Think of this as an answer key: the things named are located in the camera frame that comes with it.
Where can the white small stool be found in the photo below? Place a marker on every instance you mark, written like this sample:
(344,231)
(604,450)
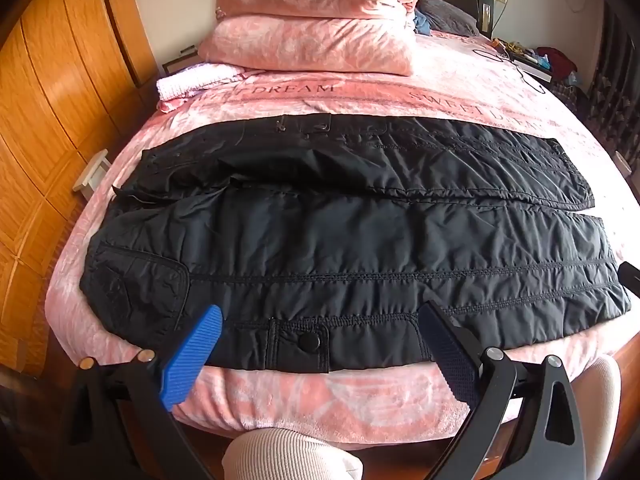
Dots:
(91,177)

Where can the blue garment on bed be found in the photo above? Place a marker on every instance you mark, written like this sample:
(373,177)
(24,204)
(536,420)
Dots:
(421,24)

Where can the wooden wardrobe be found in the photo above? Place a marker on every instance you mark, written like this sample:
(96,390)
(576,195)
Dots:
(77,78)

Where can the cluttered bedside table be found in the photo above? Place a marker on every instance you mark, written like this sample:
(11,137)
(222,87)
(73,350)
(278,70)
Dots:
(546,64)

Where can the folded white pink towel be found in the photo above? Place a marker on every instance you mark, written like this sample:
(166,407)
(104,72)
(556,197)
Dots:
(196,78)

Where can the left gripper dark blue right finger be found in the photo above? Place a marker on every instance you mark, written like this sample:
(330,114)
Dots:
(455,350)

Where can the dark curtain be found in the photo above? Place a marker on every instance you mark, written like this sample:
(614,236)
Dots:
(614,90)

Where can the dark grey pillow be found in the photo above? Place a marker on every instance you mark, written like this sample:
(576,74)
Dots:
(445,17)

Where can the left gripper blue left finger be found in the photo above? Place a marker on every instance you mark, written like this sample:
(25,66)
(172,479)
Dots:
(188,355)

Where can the black padded pants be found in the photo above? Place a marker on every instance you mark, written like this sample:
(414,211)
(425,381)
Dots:
(321,237)

